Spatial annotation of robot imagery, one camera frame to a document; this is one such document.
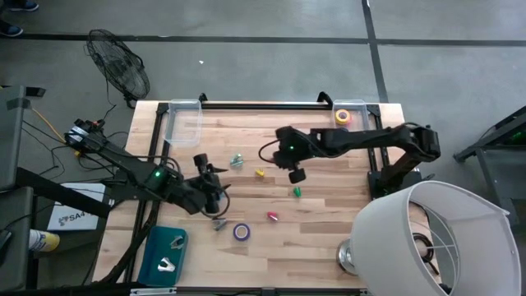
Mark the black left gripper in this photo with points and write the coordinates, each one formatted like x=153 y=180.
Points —
x=205 y=189

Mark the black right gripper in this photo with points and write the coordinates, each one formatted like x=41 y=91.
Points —
x=292 y=154

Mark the yellow mini stapler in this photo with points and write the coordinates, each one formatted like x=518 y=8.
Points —
x=259 y=172

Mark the green mini stapler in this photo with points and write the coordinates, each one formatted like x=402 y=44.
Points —
x=296 y=191

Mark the purple tape roll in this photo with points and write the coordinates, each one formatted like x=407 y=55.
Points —
x=235 y=232

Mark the yellow tape roll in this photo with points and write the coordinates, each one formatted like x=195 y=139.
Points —
x=337 y=117

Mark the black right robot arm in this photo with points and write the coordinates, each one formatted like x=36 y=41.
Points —
x=361 y=137

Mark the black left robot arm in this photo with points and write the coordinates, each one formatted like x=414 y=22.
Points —
x=123 y=158

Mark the red mini stapler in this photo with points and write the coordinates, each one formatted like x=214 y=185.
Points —
x=271 y=215

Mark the clear plastic bin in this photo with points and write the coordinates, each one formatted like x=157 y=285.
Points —
x=361 y=117
x=183 y=119

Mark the teal plastic tray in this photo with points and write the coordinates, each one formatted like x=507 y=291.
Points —
x=156 y=246

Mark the white lamp shade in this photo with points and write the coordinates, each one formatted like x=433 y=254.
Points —
x=382 y=246

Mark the black floor fan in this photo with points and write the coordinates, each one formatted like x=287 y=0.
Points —
x=119 y=66

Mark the white printed box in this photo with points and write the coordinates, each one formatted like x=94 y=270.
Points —
x=74 y=218

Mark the black diagonal beam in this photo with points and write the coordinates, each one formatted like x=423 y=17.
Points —
x=61 y=192

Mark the yellow white can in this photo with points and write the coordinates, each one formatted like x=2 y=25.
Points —
x=45 y=241

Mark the grey cabinet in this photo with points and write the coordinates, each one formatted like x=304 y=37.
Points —
x=10 y=140
x=14 y=238

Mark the dark neighbouring workstation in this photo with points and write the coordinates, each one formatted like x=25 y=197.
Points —
x=509 y=172

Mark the person's shoe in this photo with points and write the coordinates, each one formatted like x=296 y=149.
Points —
x=10 y=30
x=22 y=5

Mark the silver metal bracket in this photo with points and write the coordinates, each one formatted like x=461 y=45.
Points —
x=152 y=292

